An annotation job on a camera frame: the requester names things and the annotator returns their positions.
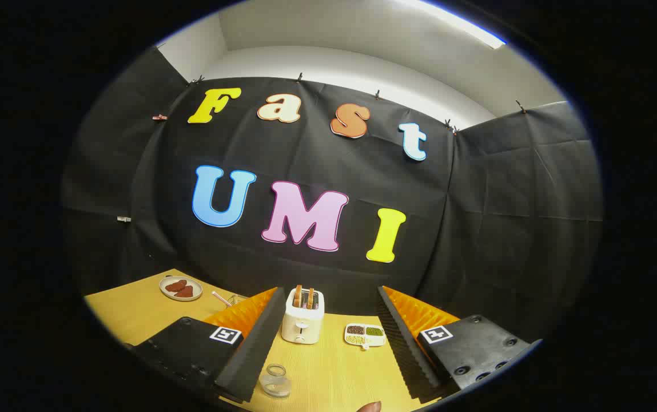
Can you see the bread slice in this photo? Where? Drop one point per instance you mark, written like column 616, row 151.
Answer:
column 297, row 296
column 310, row 297

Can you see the small white plate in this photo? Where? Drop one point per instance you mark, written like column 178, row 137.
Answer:
column 168, row 293

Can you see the red sausage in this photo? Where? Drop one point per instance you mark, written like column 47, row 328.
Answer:
column 185, row 292
column 175, row 285

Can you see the white divided dish with beans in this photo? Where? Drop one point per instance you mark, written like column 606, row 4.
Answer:
column 365, row 336

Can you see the red checkered straw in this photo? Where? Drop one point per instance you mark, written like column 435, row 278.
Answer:
column 221, row 297

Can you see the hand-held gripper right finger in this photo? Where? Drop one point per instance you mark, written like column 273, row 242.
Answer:
column 405, row 349

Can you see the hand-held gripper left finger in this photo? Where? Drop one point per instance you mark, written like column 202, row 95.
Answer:
column 257, row 349

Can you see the white toaster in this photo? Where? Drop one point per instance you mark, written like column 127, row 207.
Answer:
column 302, row 323

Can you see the wooden table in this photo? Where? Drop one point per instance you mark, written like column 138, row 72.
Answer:
column 334, row 372

